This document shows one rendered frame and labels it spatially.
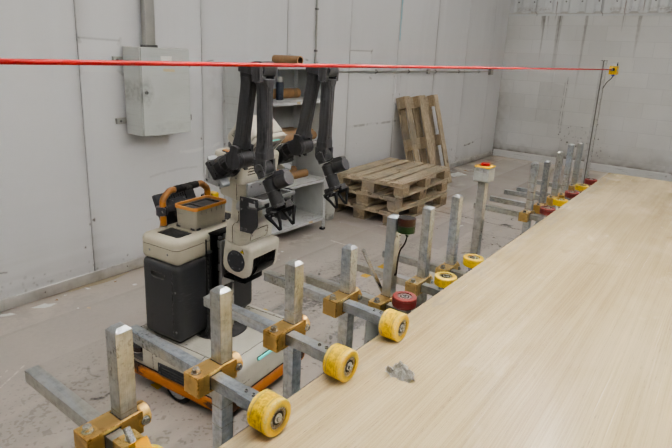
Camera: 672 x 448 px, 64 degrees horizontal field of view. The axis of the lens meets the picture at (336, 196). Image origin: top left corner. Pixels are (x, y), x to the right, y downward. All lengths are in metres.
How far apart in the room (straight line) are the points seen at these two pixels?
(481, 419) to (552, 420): 0.16
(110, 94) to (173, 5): 0.83
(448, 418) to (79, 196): 3.21
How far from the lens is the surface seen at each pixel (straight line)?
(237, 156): 2.17
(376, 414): 1.29
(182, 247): 2.56
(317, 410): 1.29
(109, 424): 1.19
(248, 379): 2.68
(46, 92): 3.87
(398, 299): 1.79
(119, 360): 1.13
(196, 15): 4.49
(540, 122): 9.86
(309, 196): 5.29
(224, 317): 1.26
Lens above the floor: 1.67
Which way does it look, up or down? 15 degrees down
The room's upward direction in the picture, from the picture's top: 3 degrees clockwise
